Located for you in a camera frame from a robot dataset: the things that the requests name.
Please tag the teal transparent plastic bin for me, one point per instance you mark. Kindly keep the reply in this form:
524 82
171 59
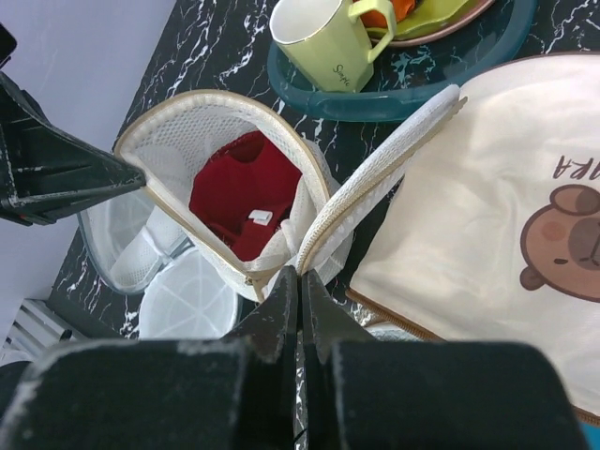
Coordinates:
404 79

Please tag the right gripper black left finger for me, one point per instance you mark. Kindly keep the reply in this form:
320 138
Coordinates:
236 392

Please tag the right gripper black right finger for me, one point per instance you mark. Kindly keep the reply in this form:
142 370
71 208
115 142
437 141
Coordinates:
363 393

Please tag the green dotted plate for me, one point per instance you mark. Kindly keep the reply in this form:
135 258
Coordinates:
434 20

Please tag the cream yellow-handled mug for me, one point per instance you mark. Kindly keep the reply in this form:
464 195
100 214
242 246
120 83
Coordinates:
327 41

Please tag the orange cup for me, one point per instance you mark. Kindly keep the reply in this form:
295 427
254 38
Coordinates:
402 8

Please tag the blue dotted plate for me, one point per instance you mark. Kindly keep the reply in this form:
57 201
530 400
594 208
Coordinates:
592 435

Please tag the beige mesh bra laundry bag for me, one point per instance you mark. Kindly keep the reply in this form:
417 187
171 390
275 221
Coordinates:
171 143

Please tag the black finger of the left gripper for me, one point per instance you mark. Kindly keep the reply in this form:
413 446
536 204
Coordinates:
48 174

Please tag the white open mesh laundry bag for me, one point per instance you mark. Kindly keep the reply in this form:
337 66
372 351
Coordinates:
136 248

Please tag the red bra inside bag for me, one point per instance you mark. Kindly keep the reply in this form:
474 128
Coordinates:
243 193

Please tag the cream capybara insulated lunch bag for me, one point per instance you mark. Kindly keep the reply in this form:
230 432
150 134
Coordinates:
493 233

